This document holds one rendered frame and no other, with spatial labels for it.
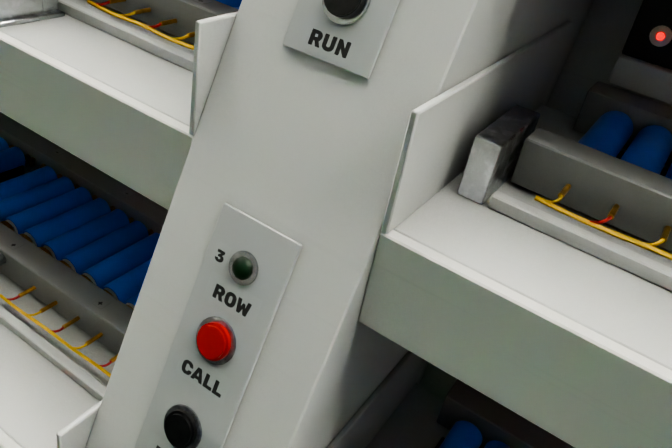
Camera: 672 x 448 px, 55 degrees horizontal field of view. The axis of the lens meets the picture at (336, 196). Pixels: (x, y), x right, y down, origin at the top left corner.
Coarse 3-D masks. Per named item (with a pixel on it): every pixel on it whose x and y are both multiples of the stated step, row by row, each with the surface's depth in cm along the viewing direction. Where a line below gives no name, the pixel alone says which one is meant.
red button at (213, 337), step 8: (200, 328) 27; (208, 328) 27; (216, 328) 27; (224, 328) 27; (200, 336) 27; (208, 336) 27; (216, 336) 27; (224, 336) 27; (200, 344) 27; (208, 344) 27; (216, 344) 27; (224, 344) 27; (200, 352) 27; (208, 352) 27; (216, 352) 27; (224, 352) 27; (216, 360) 27
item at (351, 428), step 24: (408, 360) 37; (384, 384) 35; (408, 384) 40; (456, 384) 39; (360, 408) 33; (384, 408) 37; (408, 408) 40; (432, 408) 40; (456, 408) 38; (480, 408) 38; (504, 408) 38; (360, 432) 34; (384, 432) 38; (408, 432) 39; (432, 432) 39; (456, 432) 37; (480, 432) 37; (504, 432) 37; (528, 432) 37
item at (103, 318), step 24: (0, 240) 43; (24, 240) 43; (24, 264) 42; (48, 264) 42; (24, 288) 43; (48, 288) 41; (72, 288) 40; (96, 288) 41; (24, 312) 40; (72, 312) 40; (96, 312) 39; (120, 312) 39; (96, 336) 39; (120, 336) 38
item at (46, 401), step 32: (0, 288) 43; (64, 320) 41; (0, 352) 38; (32, 352) 39; (64, 352) 39; (96, 352) 40; (0, 384) 36; (32, 384) 37; (64, 384) 37; (0, 416) 35; (32, 416) 35; (64, 416) 35
